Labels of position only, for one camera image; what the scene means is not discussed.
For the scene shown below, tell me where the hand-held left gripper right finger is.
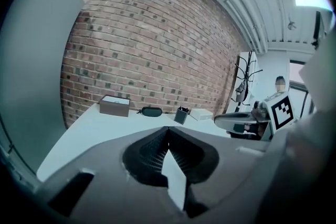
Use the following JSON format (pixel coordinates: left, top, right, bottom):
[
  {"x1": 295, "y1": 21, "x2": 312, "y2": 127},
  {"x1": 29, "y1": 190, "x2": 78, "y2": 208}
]
[{"x1": 167, "y1": 126, "x2": 274, "y2": 219}]

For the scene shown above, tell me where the black glasses case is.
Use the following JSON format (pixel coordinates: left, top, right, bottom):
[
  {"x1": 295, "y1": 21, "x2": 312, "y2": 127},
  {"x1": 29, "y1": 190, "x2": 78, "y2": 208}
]
[{"x1": 137, "y1": 106, "x2": 163, "y2": 117}]

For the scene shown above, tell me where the ceiling light panel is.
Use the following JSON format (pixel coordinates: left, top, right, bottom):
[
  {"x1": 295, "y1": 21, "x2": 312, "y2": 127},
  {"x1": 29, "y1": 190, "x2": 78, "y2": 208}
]
[{"x1": 293, "y1": 0, "x2": 333, "y2": 11}]

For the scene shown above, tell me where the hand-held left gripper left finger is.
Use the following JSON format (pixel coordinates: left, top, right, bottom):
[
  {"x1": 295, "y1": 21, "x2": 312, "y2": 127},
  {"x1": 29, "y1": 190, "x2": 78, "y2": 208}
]
[{"x1": 39, "y1": 125, "x2": 190, "y2": 224}]

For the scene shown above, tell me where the grey hanging bag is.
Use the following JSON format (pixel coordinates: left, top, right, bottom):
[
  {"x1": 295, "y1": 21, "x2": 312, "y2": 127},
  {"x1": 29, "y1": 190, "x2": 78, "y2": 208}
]
[{"x1": 235, "y1": 82, "x2": 249, "y2": 103}]

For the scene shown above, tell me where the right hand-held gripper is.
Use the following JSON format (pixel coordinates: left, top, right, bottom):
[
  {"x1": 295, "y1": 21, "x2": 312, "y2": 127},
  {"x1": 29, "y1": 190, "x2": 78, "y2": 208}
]
[{"x1": 214, "y1": 91, "x2": 300, "y2": 141}]

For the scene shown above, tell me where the black pen holder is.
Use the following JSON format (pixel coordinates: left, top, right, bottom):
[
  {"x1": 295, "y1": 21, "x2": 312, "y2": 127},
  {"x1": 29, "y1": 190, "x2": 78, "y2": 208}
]
[{"x1": 173, "y1": 106, "x2": 190, "y2": 126}]

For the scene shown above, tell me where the white box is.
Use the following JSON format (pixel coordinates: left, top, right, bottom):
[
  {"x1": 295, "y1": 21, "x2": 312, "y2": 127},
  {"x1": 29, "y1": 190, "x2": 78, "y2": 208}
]
[{"x1": 189, "y1": 108, "x2": 213, "y2": 122}]

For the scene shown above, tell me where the brown box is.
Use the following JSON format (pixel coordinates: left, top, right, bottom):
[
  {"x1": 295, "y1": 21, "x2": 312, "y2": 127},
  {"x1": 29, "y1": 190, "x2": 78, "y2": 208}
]
[{"x1": 99, "y1": 94, "x2": 131, "y2": 118}]

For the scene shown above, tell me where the black coat rack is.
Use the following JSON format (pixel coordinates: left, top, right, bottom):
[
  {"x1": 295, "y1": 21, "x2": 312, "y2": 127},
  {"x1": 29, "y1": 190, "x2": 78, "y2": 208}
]
[{"x1": 230, "y1": 51, "x2": 263, "y2": 113}]

